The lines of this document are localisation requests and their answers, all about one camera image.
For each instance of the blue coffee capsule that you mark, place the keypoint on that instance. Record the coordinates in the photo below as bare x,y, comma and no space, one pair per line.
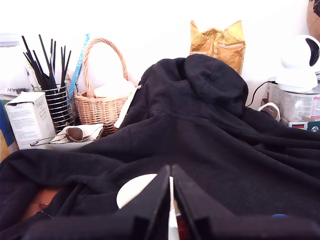
279,215

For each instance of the black fleece garment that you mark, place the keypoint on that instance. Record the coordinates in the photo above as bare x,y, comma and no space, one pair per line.
200,140

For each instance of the white dish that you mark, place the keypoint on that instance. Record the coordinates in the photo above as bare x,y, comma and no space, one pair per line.
75,145

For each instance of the white cloth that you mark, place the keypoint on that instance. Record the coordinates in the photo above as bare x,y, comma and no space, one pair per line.
115,88

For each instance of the silver labelled tin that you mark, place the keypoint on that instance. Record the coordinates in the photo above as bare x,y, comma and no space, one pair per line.
300,105
273,97

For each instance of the dark green box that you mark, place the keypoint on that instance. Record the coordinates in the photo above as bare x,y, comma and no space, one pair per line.
313,127

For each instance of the white printed carton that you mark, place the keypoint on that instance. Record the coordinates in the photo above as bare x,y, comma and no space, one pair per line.
27,120

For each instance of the yellow paper bag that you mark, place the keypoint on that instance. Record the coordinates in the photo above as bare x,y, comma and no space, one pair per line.
225,50

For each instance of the blue white paper stick pack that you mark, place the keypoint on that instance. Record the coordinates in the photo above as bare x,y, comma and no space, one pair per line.
78,62

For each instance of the black stick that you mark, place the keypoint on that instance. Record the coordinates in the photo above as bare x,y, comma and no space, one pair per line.
46,56
67,63
38,62
62,67
32,58
54,57
51,55

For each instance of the blue yellow box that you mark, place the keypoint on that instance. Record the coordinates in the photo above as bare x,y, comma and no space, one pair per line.
3,125

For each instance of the cork globe on metal stand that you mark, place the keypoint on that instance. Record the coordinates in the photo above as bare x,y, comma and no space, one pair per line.
315,20

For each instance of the white security camera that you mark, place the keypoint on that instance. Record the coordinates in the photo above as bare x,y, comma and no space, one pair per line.
292,62

